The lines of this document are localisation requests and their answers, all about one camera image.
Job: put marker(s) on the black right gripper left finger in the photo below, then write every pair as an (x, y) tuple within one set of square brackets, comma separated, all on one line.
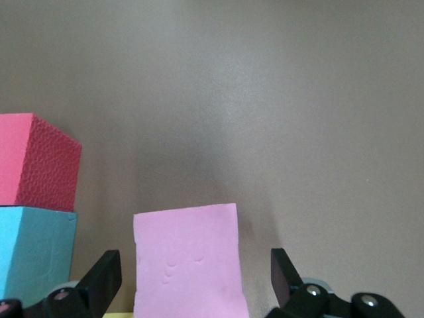
[(96, 285)]

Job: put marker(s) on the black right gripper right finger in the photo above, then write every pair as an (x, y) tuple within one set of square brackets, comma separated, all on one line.
[(291, 288)]

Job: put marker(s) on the yellow foam cube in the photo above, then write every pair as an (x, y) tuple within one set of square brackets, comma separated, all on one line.
[(117, 315)]

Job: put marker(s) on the light blue foam cube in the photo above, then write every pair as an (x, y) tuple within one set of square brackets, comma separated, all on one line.
[(33, 248)]

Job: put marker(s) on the pink foam cube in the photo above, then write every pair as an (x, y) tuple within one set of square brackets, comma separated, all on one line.
[(189, 261)]

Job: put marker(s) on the crimson foam cube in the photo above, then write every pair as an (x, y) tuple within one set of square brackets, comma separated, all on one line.
[(39, 165)]

